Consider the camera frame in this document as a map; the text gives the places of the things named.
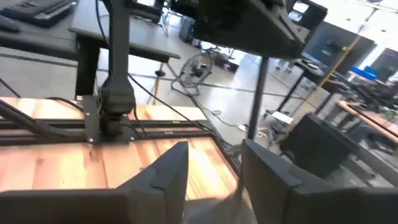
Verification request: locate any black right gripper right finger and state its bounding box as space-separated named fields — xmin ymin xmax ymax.
xmin=241 ymin=139 xmax=398 ymax=224

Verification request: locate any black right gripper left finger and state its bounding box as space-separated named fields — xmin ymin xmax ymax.
xmin=0 ymin=141 xmax=190 ymax=224

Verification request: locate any black box cabinet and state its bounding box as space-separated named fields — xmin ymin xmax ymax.
xmin=279 ymin=112 xmax=361 ymax=180

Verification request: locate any black floor fan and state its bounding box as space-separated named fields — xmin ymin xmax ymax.
xmin=170 ymin=51 xmax=215 ymax=97

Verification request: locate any small black side table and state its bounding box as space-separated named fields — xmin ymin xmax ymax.
xmin=275 ymin=57 xmax=326 ymax=113

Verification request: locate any white flat box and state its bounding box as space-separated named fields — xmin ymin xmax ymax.
xmin=270 ymin=110 xmax=295 ymax=125

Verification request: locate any black monitor screen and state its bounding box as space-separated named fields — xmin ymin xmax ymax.
xmin=303 ymin=21 xmax=377 ymax=78

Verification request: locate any yellow pole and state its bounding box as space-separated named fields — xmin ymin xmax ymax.
xmin=318 ymin=34 xmax=363 ymax=88

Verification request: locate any black tripod stand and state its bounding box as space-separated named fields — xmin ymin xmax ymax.
xmin=146 ymin=62 xmax=170 ymax=105

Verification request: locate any dark grey desk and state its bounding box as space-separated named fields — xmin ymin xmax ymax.
xmin=0 ymin=0 xmax=182 ymax=98

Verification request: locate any light wooden workbench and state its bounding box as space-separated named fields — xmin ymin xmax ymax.
xmin=335 ymin=99 xmax=398 ymax=147

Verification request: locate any blue plastic bin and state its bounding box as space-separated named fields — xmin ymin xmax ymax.
xmin=349 ymin=65 xmax=379 ymax=81

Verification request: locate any black keyboard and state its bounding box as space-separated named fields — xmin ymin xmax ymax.
xmin=0 ymin=0 xmax=78 ymax=28

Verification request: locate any black metal table frame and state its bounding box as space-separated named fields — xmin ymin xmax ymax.
xmin=0 ymin=118 xmax=242 ymax=175

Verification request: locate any black frame upright post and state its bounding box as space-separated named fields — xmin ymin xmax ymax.
xmin=247 ymin=55 xmax=270 ymax=141

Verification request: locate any black floor cable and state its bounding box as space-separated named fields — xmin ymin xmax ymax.
xmin=127 ymin=73 xmax=249 ymax=147

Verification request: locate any black sleeved cable bundle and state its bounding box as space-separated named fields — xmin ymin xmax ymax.
xmin=0 ymin=99 xmax=91 ymax=140

